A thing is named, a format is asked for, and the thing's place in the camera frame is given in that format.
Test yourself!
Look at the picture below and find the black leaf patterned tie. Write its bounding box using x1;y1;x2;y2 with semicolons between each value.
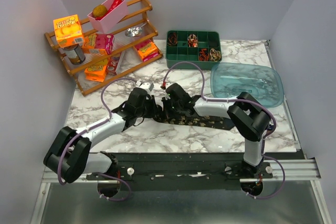
154;112;235;131

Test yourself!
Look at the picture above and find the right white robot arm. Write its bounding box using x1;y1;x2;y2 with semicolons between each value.
160;83;271;178

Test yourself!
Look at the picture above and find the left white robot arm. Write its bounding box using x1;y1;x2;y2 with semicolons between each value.
43;82;161;185

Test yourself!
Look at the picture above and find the rolled orange black tie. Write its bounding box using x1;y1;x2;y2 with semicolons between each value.
198;48;209;61

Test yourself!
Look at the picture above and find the rolled tan patterned tie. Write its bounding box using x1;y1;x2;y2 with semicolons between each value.
209;48;222;62

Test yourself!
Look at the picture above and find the orange sponge box right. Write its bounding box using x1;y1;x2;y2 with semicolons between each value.
133;39;159;62

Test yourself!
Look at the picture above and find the orange sponge box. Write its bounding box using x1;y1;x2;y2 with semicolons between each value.
85;59;109;82
133;39;159;62

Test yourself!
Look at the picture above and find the green divided organizer tray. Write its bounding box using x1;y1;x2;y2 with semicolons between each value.
165;30;222;70

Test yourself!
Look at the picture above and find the rolled dark orange tie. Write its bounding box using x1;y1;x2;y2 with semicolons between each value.
167;32;178;46

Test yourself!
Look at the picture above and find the red white small box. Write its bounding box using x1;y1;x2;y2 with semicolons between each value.
106;52;124;76

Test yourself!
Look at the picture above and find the rolled red patterned tie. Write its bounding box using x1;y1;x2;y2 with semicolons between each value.
187;34;198;48

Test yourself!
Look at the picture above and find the orange sponge box bottom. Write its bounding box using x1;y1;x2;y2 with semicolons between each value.
85;59;109;82

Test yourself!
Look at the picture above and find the wooden tiered rack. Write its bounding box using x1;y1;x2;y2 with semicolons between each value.
45;0;162;96

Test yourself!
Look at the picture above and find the metal spoon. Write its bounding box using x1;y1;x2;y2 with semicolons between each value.
124;23;146;38

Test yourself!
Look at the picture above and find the pink scrub sponge box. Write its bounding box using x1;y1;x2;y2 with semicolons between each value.
81;33;114;55

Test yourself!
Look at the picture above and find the teal plastic tub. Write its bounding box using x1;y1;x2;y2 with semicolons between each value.
211;62;284;108

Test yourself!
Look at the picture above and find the dark glass jar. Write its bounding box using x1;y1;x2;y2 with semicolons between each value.
63;44;86;65

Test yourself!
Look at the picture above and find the brown round fruit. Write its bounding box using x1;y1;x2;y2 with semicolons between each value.
92;5;108;19

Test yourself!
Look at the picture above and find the red chili pepper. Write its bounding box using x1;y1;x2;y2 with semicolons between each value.
95;0;123;20

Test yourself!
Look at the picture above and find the orange scrub daddy box top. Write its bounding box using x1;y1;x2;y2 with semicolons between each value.
53;14;85;48

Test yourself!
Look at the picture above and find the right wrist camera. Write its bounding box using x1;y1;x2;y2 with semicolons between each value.
161;82;167;90

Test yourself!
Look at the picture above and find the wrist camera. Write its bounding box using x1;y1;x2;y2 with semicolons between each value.
161;82;167;90
135;80;154;95

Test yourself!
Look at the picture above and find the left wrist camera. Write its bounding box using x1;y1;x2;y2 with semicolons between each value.
135;80;154;95

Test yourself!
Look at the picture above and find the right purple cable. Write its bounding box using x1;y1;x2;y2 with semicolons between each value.
162;61;286;200

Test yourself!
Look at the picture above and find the purple cable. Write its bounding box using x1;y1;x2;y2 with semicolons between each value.
162;61;286;200
57;78;132;202

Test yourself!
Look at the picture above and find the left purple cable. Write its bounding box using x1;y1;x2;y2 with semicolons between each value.
57;78;132;202

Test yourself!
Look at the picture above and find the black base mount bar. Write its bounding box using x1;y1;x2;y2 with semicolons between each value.
86;152;274;191

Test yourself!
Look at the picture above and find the aluminium rail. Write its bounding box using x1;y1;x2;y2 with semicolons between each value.
41;159;321;183

